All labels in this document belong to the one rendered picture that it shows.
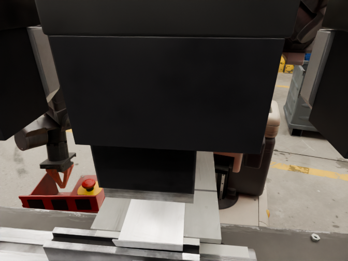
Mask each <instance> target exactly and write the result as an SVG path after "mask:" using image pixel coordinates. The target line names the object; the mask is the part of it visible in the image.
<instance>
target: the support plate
mask: <svg viewBox="0 0 348 261"><path fill-rule="evenodd" d="M195 189H200V190H216V191H217V189H216V178H215V167H214V157H213V152H206V151H197V154H196V172H195ZM130 203H131V199H125V198H111V197H105V199H104V202H103V204H102V206H101V208H100V210H99V212H98V214H97V216H96V218H95V220H94V222H93V224H92V226H91V230H102V231H114V232H121V229H122V226H123V223H124V220H125V217H126V214H127V211H128V208H129V205H130ZM183 237H184V238H194V239H199V242H205V243H217V244H221V241H222V237H221V227H220V216H219V206H218V195H217V192H205V191H194V203H193V204H190V203H185V214H184V234H183Z"/></svg>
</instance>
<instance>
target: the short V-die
mask: <svg viewBox="0 0 348 261"><path fill-rule="evenodd" d="M96 232H97V231H96V230H85V229H73V228H60V227H55V228H54V230H53V231H52V234H53V238H52V240H51V241H46V242H45V244H44V245H43V249H44V251H45V254H46V256H47V258H48V260H49V261H133V260H143V261H199V244H188V243H184V244H183V251H171V250H158V249H144V248H130V247H123V246H116V245H115V244H114V243H113V241H112V240H113V239H119V238H117V237H105V236H95V234H96Z"/></svg>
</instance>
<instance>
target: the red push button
mask: <svg viewBox="0 0 348 261"><path fill-rule="evenodd" d="M95 184H96V181H95V180H94V179H86V180H84V181H83V182H82V187H83V188H84V189H86V191H88V192H90V191H92V190H93V189H94V186H95Z"/></svg>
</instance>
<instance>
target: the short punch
mask: <svg viewBox="0 0 348 261"><path fill-rule="evenodd" d="M90 147H91V152H92V157H93V162H94V167H95V172H96V176H97V182H98V187H99V188H103V189H104V194H105V197H111V198H125V199H139V200H153V201H168V202H182V203H190V204H193V203H194V190H195V172H196V154H197V151H187V150H167V149H147V148H128V147H109V146H90Z"/></svg>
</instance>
